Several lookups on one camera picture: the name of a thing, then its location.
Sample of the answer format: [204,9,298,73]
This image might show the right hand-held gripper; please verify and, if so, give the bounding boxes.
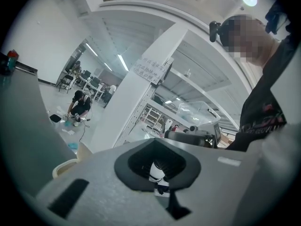
[164,123,223,148]

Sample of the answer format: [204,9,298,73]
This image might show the cream lidded trash bin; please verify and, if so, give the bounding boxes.
[52,142,94,179]

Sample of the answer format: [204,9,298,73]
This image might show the clear plastic storage box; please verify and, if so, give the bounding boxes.
[176,100,222,127]

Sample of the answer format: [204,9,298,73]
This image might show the small white rack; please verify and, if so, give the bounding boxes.
[144,105,163,131]

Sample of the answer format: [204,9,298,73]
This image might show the person's white left shoe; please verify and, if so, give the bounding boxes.
[149,161,170,195]

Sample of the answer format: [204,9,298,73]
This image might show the white metal shelf unit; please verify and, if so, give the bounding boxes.
[89,6,257,151]

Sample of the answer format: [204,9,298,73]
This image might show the handwritten paper note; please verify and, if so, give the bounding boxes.
[132,56,172,85]

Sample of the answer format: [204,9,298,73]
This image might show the person's black t-shirt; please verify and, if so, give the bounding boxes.
[225,33,301,153]

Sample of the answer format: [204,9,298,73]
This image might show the ceiling tube light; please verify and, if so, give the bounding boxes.
[117,54,129,72]
[85,42,99,57]

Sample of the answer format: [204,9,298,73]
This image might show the white desks with monitors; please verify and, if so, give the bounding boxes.
[78,69,111,103]

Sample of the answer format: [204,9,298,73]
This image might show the person's head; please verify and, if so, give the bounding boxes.
[221,14,282,68]

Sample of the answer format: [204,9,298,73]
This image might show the black floor tray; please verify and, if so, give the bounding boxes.
[49,113,63,123]

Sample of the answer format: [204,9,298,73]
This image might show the black folding chair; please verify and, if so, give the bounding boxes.
[57,74,74,94]

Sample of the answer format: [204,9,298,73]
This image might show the teal bottle with red lid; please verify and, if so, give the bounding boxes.
[5,49,20,76]

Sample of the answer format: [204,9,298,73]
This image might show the thin black cable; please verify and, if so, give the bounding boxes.
[78,117,92,144]

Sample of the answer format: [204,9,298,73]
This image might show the black head camera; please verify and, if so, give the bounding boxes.
[209,20,223,43]

